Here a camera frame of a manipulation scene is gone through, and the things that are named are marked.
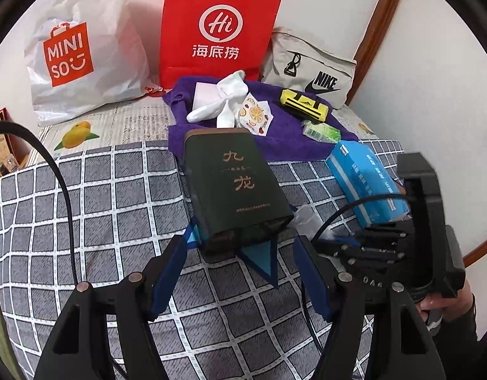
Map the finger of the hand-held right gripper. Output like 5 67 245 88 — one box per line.
311 235 411 274
362 222 411 248

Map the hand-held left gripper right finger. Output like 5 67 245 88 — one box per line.
293 235 442 380

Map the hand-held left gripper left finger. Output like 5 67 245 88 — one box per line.
33 234 189 380

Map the clear plastic wrapper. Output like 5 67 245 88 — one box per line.
294 204 327 242

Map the white and green tissue pack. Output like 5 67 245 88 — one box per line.
301 120 342 143

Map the yellow mesh pouch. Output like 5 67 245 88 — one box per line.
278 88 331 124

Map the fruit printed tissue pack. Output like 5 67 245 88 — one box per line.
235 92 276 138

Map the white sock with green cuff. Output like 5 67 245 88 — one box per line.
187 70 248 124

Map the person's right forearm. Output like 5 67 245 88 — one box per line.
433 293 487 380

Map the person's right hand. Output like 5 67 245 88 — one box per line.
420 281 477 331

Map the blue tissue box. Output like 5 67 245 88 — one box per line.
325 140 411 225

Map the grey checked blanket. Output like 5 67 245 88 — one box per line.
0 138 406 380

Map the dark green tea tin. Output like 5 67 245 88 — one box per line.
183 128 295 255

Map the purple towel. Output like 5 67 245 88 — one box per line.
162 75 361 163

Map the fruit printed bedsheet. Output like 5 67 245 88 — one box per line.
37 99 381 161

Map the beige canvas bag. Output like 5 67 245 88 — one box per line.
259 26 358 110

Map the white foam block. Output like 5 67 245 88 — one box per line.
192 82 222 111

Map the brown box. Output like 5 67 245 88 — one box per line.
0 108 22 181

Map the white plastic shopping bag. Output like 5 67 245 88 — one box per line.
23 0 165 127

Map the red paper bag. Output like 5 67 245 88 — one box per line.
159 0 285 90

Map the black cable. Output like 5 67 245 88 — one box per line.
301 195 410 365
0 122 87 286

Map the brown wooden frame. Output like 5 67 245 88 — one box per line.
346 0 406 107
463 222 487 268

